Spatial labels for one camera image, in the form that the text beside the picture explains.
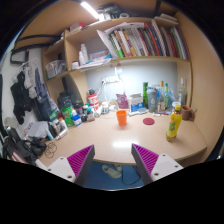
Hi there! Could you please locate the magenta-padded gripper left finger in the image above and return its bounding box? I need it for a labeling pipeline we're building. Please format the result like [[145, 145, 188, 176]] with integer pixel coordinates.
[[45, 143, 96, 187]]

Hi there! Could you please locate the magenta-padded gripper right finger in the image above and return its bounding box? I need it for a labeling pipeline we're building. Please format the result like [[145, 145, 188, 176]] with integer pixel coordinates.
[[130, 143, 184, 186]]

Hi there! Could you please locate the yellow drink bottle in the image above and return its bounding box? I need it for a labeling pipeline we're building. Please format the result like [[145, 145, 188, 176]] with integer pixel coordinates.
[[165, 104, 183, 143]]

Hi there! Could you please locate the grey slipper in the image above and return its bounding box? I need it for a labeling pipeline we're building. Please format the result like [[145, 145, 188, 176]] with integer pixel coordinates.
[[109, 165, 124, 179], [101, 164, 116, 175]]

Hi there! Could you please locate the round red coaster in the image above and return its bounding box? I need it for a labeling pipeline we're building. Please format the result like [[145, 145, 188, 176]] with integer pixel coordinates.
[[142, 117, 156, 126]]

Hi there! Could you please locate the white bottle with blue label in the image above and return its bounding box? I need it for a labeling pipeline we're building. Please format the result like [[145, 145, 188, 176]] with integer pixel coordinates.
[[71, 109, 83, 127]]

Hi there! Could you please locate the orange plastic cup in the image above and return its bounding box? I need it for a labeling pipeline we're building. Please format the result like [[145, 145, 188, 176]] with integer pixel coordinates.
[[115, 109, 128, 127]]

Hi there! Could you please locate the light blue hairbrush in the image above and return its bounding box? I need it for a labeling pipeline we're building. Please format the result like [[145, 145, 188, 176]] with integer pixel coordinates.
[[128, 107, 148, 117]]

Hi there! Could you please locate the white and blue carton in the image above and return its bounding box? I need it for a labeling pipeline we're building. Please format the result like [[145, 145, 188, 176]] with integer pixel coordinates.
[[128, 92, 144, 113]]

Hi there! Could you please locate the small white jar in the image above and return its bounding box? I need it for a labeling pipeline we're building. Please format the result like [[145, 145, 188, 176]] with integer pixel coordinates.
[[101, 101, 110, 115]]

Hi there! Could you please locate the white-lidded glass jar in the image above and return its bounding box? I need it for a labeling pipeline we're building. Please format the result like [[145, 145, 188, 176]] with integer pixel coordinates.
[[171, 100, 183, 109]]

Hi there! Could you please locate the red and white canister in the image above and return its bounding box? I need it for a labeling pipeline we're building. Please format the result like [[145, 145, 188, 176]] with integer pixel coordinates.
[[87, 89, 100, 111]]

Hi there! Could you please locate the magenta pouch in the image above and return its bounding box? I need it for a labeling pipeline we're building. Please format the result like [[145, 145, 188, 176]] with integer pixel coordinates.
[[115, 92, 130, 110]]

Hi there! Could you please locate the green-capped clear bottle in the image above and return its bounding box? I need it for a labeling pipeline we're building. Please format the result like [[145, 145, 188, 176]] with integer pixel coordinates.
[[163, 83, 170, 110]]

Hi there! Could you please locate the dark green bottle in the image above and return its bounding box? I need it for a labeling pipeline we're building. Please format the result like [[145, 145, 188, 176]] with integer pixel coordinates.
[[142, 81, 150, 108]]

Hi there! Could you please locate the yellow-capped clear bottle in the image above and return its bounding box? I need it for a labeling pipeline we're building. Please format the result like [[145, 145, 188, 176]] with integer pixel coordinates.
[[158, 80, 165, 103]]

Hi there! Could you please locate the blue hanging garment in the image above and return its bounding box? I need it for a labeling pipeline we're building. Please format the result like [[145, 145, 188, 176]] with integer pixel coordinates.
[[33, 68, 52, 122]]

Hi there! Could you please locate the clear glass bottle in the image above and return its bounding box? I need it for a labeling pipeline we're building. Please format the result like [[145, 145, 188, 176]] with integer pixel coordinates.
[[178, 77, 188, 106]]

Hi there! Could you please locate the black hanging garment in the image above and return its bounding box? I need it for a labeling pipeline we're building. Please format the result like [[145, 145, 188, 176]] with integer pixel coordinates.
[[9, 71, 33, 126]]

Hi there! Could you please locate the white power strip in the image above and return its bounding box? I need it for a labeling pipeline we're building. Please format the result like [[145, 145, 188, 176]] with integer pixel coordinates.
[[101, 75, 120, 84]]

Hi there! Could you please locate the wooden shelf unit with books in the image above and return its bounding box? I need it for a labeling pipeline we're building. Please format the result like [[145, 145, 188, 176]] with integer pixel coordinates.
[[41, 14, 194, 108]]

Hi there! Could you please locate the ceiling light tube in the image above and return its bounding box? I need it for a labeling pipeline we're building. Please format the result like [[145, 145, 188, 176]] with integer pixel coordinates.
[[79, 1, 101, 20]]

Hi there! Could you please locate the black cable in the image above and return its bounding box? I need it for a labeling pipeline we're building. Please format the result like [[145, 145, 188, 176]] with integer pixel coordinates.
[[120, 164, 143, 186]]

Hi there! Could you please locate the black cord coil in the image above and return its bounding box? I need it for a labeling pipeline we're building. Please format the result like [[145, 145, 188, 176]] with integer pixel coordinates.
[[43, 141, 58, 159]]

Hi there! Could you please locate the white cable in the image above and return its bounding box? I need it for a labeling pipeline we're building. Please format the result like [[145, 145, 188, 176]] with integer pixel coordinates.
[[99, 81, 112, 105]]

